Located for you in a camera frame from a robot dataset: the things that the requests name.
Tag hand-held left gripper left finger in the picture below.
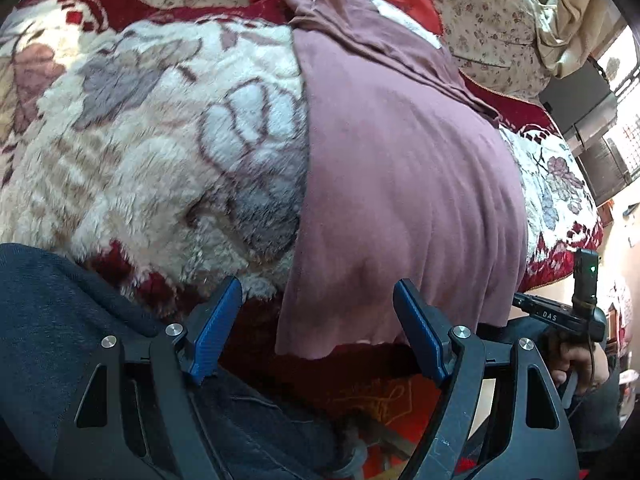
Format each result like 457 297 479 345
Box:
52 275 244 480

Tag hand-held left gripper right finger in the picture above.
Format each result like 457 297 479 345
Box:
392 279 581 480

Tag beige curtain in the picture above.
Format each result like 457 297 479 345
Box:
535 0 632 80

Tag person's right forearm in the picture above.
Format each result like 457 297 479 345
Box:
567 362 623 466

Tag grey cabinet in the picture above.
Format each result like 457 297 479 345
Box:
539 57 633 206

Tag floral beige quilt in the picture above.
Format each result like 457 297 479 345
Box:
47 0 556 102

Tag person's dark pants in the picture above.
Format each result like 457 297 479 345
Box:
0 242 363 480

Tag plush red floral blanket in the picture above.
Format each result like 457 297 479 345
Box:
0 0 605 321

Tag mauve long-sleeved shirt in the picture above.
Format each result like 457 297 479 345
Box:
274 0 530 361

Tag person's right hand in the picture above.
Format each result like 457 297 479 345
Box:
554 339 612 402

